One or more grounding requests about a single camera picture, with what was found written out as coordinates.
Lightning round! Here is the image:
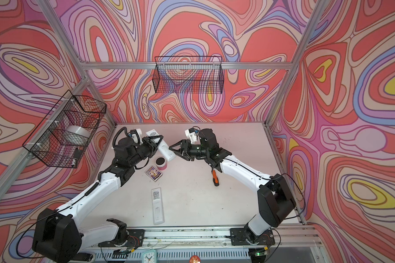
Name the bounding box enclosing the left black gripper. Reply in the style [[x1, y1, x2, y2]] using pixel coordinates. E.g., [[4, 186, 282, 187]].
[[126, 135, 163, 169]]

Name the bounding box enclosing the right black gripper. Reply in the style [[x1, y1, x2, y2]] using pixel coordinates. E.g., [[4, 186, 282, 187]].
[[168, 139, 209, 161]]

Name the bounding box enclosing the orange handled screwdriver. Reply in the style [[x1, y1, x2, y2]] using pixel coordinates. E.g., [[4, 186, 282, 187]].
[[212, 170, 219, 187]]

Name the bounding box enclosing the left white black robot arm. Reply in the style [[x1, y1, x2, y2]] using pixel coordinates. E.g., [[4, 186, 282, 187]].
[[32, 135, 163, 263]]

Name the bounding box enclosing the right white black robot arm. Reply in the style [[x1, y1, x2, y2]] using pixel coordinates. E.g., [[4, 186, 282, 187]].
[[169, 128, 296, 244]]

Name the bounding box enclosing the white remote near front edge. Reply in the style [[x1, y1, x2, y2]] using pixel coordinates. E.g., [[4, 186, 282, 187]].
[[151, 188, 165, 225]]

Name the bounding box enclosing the pink round speaker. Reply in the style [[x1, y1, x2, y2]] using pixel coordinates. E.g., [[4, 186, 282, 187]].
[[155, 157, 167, 171]]

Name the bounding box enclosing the purple card box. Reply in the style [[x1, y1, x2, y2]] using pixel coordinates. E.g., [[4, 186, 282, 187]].
[[145, 166, 163, 182]]

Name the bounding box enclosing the white tape roll in basket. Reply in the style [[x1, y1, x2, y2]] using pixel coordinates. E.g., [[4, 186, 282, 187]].
[[63, 126, 91, 146]]

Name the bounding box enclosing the red round button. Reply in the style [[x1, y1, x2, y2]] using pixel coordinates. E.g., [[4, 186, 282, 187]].
[[189, 255, 201, 263]]

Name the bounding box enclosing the small white clock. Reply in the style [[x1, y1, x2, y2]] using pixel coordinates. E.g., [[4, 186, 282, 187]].
[[142, 250, 158, 263]]

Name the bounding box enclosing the black wire basket on back wall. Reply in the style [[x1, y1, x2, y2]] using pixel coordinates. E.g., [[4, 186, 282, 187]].
[[152, 55, 224, 94]]

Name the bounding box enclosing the black wire basket on wall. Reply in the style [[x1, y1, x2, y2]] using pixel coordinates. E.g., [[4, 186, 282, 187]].
[[23, 91, 107, 169], [152, 55, 224, 94]]

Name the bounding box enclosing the black wire basket on left wall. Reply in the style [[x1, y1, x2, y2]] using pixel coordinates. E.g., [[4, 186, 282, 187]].
[[23, 91, 107, 169]]

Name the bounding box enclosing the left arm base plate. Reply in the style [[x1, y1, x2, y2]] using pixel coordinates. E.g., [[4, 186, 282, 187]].
[[98, 229, 145, 249]]

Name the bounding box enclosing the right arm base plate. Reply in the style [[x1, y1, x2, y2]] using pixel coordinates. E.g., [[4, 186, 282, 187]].
[[226, 227, 276, 247]]

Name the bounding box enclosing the black white device on rail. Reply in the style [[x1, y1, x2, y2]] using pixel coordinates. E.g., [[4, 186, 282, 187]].
[[69, 252, 96, 263]]

